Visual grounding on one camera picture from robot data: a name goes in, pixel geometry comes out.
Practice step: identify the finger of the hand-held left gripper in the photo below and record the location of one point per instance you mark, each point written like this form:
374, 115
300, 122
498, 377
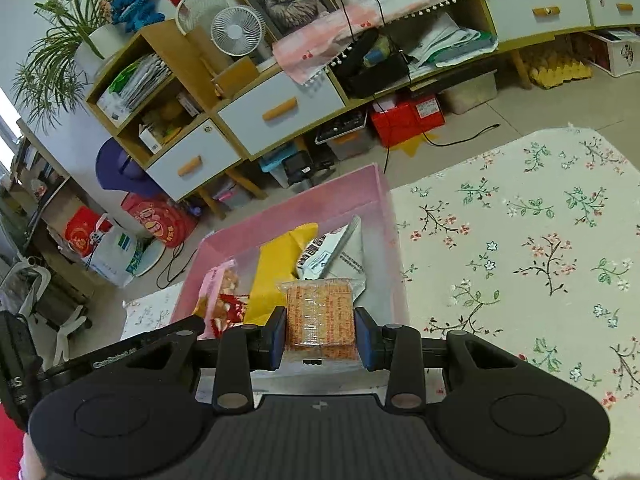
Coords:
110, 357

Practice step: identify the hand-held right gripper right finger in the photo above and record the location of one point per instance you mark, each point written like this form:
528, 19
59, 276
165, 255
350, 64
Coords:
364, 340

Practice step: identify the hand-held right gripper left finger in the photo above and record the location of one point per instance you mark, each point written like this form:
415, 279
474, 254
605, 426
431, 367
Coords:
277, 340

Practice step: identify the orange biscuit packet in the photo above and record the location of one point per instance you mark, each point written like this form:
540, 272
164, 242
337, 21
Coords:
320, 310

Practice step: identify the large yellow snack bag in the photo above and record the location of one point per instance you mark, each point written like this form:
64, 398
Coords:
277, 270

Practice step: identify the pink red snack packet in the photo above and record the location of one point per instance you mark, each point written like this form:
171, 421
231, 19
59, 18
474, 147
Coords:
220, 295

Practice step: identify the white silver snack packet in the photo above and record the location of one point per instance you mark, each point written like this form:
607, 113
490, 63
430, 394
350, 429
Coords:
325, 255

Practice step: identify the pink cardboard box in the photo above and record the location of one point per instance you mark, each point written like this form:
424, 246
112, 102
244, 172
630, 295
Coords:
310, 200

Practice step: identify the white office chair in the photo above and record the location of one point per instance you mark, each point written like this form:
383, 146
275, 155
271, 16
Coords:
45, 305

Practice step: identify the white green shopping bag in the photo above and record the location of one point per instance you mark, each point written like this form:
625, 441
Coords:
112, 255

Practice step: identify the round white stand base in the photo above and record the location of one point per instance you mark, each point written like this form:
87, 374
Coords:
150, 257

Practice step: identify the red plastic bag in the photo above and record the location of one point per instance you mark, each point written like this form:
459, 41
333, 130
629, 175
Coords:
82, 232

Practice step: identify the red gift bag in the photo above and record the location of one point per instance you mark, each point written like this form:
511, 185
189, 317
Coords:
155, 220

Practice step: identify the floral tablecloth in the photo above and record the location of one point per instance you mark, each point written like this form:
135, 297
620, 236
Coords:
500, 240

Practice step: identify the black box device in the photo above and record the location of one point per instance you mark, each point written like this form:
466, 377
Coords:
302, 167

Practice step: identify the blue lid storage box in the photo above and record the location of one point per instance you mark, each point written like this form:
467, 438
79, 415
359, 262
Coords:
272, 165

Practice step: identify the tall wooden shelf cabinet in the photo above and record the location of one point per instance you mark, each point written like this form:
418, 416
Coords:
190, 180

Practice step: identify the wooden bookshelf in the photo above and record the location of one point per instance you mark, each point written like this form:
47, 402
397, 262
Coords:
40, 175

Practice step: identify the yellow paper sheet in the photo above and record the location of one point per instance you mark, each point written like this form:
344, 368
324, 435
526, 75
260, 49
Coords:
412, 149

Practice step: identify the clear box black contents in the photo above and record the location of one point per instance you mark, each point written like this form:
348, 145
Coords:
345, 135

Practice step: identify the long low wooden cabinet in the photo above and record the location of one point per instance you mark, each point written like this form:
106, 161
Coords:
280, 125

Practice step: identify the small white carton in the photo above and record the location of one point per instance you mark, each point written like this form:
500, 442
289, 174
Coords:
150, 140

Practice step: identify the red cardboard box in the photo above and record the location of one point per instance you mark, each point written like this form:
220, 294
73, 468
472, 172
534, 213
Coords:
407, 115

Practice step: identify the brown cardboard box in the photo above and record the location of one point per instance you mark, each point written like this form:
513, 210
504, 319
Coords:
235, 77

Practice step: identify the clear white storage box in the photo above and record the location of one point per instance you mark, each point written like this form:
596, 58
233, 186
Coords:
470, 92

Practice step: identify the black bag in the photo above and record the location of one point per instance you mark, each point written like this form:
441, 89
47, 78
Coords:
370, 67

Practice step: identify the stack of paper bags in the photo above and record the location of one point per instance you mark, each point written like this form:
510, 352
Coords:
135, 80

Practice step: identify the potted green plant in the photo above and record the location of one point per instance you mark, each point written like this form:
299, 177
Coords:
55, 60

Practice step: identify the pile of papers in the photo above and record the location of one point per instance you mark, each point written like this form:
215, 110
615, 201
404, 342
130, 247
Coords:
450, 40

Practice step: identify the white desk fan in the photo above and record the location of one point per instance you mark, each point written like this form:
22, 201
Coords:
237, 30

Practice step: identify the pink patterned cloth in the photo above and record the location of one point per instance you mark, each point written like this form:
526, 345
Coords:
350, 15

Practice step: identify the yellow egg carton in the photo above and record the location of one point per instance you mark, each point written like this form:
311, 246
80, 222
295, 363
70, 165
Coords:
560, 70

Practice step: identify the blue plush toy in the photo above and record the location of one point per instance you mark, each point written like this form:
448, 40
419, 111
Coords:
137, 7

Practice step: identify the white printed carton box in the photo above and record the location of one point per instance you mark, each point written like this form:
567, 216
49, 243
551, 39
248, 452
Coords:
617, 52

